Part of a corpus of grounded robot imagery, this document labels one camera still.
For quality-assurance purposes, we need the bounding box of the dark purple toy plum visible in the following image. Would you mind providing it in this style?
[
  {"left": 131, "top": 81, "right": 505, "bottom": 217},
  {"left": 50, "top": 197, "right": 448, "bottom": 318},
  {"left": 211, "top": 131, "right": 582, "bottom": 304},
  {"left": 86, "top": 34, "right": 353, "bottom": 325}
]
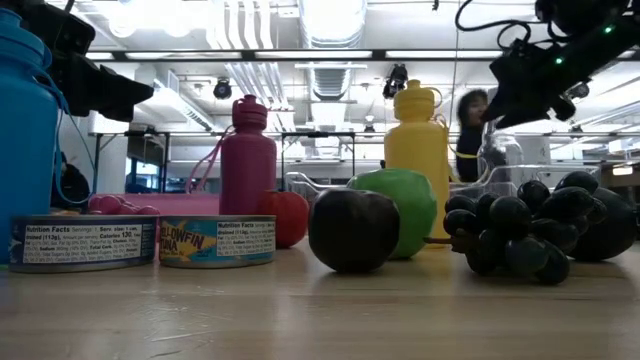
[{"left": 307, "top": 187, "right": 402, "bottom": 275}]

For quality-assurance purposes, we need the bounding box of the red toy grape bunch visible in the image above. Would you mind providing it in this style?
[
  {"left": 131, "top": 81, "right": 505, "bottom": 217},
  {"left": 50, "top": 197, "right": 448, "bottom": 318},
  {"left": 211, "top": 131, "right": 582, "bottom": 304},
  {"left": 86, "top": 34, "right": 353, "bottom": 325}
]
[{"left": 87, "top": 194, "right": 162, "bottom": 217}]

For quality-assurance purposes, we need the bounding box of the green toy apple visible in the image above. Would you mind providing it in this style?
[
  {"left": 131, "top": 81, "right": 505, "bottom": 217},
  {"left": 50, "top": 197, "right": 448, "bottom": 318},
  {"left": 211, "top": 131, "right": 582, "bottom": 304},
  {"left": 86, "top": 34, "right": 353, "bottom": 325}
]
[{"left": 346, "top": 167, "right": 439, "bottom": 261}]

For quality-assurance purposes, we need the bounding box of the purple squeeze bottle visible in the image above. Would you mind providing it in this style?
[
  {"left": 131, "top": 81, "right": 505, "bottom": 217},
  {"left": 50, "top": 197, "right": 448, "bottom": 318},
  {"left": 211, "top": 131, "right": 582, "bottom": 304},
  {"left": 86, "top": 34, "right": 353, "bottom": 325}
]
[{"left": 184, "top": 94, "right": 278, "bottom": 217}]

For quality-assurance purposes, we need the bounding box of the clear plastic bottle white cap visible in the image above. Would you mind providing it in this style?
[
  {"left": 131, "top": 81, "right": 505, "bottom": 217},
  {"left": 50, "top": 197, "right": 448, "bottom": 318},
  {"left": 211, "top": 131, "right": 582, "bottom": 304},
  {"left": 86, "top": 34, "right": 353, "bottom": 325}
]
[{"left": 476, "top": 118, "right": 525, "bottom": 185}]

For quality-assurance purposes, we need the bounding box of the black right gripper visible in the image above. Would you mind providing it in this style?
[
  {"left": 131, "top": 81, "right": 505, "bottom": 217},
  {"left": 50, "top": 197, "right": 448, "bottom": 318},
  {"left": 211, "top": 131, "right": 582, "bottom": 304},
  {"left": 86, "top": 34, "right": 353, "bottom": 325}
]
[{"left": 481, "top": 38, "right": 576, "bottom": 130}]

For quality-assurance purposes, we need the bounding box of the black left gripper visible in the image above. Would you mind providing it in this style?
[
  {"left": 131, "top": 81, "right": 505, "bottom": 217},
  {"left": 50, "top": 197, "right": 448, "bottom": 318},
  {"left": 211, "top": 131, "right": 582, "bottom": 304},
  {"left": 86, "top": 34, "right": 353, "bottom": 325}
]
[{"left": 52, "top": 52, "right": 155, "bottom": 123}]

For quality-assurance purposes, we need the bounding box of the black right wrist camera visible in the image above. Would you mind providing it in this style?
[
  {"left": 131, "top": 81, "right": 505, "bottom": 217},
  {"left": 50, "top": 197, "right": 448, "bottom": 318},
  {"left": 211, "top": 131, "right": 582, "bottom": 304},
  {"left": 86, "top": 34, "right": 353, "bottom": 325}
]
[{"left": 548, "top": 93, "right": 577, "bottom": 123}]

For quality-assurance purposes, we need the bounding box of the tuna can blue label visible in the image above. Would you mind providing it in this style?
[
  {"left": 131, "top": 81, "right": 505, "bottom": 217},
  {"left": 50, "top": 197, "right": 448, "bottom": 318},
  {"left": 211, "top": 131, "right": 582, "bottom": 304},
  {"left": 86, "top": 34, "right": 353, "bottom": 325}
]
[
  {"left": 8, "top": 214, "right": 159, "bottom": 274},
  {"left": 158, "top": 214, "right": 278, "bottom": 270}
]

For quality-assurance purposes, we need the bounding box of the pink plastic bin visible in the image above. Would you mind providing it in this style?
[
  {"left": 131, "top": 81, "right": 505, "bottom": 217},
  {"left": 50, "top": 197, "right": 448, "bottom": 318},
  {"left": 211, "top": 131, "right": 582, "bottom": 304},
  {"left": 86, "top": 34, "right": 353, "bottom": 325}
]
[{"left": 88, "top": 192, "right": 222, "bottom": 217}]

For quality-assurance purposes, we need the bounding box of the blue squeeze bottle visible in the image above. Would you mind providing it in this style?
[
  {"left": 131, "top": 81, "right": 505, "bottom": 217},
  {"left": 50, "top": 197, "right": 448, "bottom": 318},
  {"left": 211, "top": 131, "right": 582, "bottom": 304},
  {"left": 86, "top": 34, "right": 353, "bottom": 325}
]
[{"left": 0, "top": 8, "right": 97, "bottom": 265}]

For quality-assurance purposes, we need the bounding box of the dark toy grape bunch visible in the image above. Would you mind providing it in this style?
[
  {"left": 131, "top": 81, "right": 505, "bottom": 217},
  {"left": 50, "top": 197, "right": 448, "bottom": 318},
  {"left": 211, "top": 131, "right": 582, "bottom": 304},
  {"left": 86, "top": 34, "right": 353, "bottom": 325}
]
[{"left": 423, "top": 170, "right": 610, "bottom": 287}]

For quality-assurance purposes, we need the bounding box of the person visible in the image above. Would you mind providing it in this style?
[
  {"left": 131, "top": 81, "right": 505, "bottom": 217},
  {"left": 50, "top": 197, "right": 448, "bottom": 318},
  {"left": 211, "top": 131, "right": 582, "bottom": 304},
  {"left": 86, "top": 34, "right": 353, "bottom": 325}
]
[
  {"left": 49, "top": 152, "right": 92, "bottom": 209},
  {"left": 454, "top": 88, "right": 492, "bottom": 184}
]

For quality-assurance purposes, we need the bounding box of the black round toy fruit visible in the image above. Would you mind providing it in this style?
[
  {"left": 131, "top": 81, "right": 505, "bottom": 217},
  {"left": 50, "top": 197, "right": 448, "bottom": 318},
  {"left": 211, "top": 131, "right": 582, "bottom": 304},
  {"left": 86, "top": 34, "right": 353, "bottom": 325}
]
[{"left": 567, "top": 185, "right": 640, "bottom": 263}]

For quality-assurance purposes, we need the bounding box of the clear plastic bin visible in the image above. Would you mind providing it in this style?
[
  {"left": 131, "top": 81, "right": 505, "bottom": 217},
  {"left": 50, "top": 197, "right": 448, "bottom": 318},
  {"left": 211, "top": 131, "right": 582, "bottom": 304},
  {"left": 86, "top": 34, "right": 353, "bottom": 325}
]
[
  {"left": 448, "top": 163, "right": 601, "bottom": 200},
  {"left": 283, "top": 170, "right": 364, "bottom": 204}
]

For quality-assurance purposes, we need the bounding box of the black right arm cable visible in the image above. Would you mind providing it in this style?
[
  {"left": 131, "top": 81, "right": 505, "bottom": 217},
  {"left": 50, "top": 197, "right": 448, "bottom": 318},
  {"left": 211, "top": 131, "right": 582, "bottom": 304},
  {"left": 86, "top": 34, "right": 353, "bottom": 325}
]
[{"left": 453, "top": 0, "right": 551, "bottom": 51}]

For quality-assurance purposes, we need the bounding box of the red toy tomato green top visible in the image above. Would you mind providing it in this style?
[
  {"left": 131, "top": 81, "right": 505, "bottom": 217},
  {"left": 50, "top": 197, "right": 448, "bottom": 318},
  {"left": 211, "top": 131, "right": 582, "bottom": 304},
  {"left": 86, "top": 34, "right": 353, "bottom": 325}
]
[{"left": 256, "top": 189, "right": 311, "bottom": 250}]

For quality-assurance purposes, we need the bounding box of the black overhead camera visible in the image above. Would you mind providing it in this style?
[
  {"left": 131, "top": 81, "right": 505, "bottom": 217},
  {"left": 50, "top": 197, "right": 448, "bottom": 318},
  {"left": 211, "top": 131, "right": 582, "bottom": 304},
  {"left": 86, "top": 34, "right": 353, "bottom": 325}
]
[{"left": 382, "top": 63, "right": 409, "bottom": 100}]

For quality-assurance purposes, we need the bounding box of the yellow squeeze bottle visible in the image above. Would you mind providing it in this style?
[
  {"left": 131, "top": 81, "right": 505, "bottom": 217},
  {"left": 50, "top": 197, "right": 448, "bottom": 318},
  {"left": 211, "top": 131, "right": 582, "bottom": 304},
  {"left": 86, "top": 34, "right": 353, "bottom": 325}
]
[{"left": 383, "top": 78, "right": 454, "bottom": 241}]

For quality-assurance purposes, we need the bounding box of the black ceiling spotlight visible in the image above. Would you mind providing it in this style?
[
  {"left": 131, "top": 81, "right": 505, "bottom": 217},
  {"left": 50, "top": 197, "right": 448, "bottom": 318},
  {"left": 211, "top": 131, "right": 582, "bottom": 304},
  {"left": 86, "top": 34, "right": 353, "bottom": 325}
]
[
  {"left": 212, "top": 78, "right": 234, "bottom": 101},
  {"left": 566, "top": 81, "right": 592, "bottom": 100}
]

